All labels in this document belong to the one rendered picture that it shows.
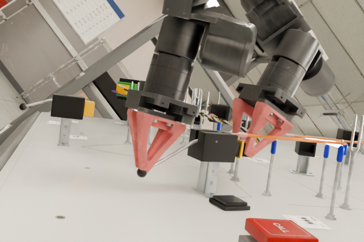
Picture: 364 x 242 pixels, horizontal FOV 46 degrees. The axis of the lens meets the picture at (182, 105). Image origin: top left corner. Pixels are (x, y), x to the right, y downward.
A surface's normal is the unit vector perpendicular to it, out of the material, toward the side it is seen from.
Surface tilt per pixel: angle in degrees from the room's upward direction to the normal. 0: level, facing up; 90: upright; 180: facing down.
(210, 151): 80
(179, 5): 123
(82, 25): 90
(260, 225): 47
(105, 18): 90
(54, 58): 90
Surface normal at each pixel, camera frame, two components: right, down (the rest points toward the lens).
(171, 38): -0.25, -0.11
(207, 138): 0.46, 0.11
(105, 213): 0.13, -0.99
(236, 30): -0.29, 0.29
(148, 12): 0.16, -0.04
